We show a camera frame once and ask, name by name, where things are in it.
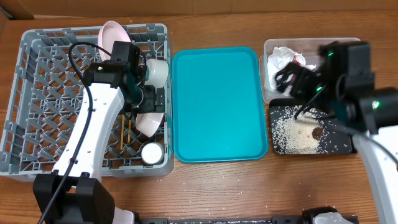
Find pink bowl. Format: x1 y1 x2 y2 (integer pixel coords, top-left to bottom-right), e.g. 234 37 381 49
136 113 164 138

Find red snack wrapper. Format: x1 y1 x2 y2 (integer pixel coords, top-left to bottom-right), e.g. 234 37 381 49
290 55 305 85

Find wooden chopstick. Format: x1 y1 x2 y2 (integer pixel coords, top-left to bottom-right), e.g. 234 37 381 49
127 113 132 143
120 114 125 151

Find grey-green bowl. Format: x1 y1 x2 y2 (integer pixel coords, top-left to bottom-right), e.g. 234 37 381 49
145 58 169 88

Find white napkin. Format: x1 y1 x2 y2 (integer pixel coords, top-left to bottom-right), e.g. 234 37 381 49
267 47 317 90

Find brown food scrap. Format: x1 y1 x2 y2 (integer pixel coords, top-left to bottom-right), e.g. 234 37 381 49
312 127 323 141

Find white cup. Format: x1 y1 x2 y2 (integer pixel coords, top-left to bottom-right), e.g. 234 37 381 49
141 142 164 165

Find white round plate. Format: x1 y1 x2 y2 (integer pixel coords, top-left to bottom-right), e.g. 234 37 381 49
98 21 131 62

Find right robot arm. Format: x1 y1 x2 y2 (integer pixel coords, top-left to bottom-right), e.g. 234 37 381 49
274 41 397 223

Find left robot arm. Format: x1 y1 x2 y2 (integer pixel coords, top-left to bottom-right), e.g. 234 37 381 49
33 41 165 223

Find clear plastic bin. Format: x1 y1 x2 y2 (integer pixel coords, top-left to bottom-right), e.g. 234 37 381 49
259 37 360 103

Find black tray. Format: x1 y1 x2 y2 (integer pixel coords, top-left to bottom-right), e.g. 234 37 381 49
269 98 356 155

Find spilled rice pile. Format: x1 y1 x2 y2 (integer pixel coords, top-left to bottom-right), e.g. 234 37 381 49
269 105 336 155

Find teal serving tray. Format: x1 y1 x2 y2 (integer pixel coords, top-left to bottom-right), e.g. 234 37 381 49
172 47 269 163

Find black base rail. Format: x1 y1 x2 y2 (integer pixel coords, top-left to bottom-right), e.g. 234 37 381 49
137 215 305 224

